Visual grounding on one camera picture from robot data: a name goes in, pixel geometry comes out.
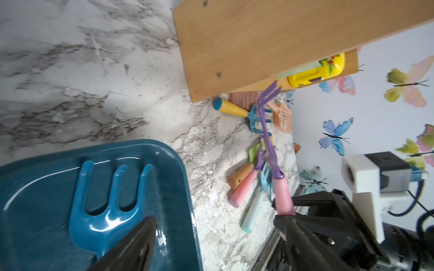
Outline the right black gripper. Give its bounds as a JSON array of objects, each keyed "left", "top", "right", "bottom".
[{"left": 274, "top": 189, "right": 387, "bottom": 271}]

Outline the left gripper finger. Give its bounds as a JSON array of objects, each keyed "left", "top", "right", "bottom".
[{"left": 89, "top": 216, "right": 158, "bottom": 271}]

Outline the purple rake pink handle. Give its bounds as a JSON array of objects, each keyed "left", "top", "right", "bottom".
[
  {"left": 229, "top": 148, "right": 266, "bottom": 208},
  {"left": 257, "top": 80, "right": 296, "bottom": 216}
]

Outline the light blue rake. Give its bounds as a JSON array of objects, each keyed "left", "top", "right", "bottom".
[{"left": 241, "top": 162, "right": 273, "bottom": 234}]

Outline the green fork wooden handle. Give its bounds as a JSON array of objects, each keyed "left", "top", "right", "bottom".
[{"left": 228, "top": 143, "right": 261, "bottom": 189}]

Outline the teal plastic storage box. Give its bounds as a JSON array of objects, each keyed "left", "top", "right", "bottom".
[{"left": 1, "top": 140, "right": 203, "bottom": 271}]

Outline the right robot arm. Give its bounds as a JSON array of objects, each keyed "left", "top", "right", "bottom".
[{"left": 271, "top": 189, "right": 434, "bottom": 271}]

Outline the orange plastic spatula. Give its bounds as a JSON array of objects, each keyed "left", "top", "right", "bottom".
[{"left": 267, "top": 102, "right": 292, "bottom": 134}]

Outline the pink brush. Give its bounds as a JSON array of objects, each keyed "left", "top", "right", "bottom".
[{"left": 229, "top": 91, "right": 260, "bottom": 111}]

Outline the yellow jar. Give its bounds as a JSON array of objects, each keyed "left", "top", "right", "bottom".
[{"left": 287, "top": 53, "right": 345, "bottom": 88}]

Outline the wooden shelf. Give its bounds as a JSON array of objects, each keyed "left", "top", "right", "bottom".
[{"left": 173, "top": 1, "right": 434, "bottom": 102}]

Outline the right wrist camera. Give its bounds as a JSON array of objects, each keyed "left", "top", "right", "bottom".
[{"left": 341, "top": 152, "right": 429, "bottom": 243}]

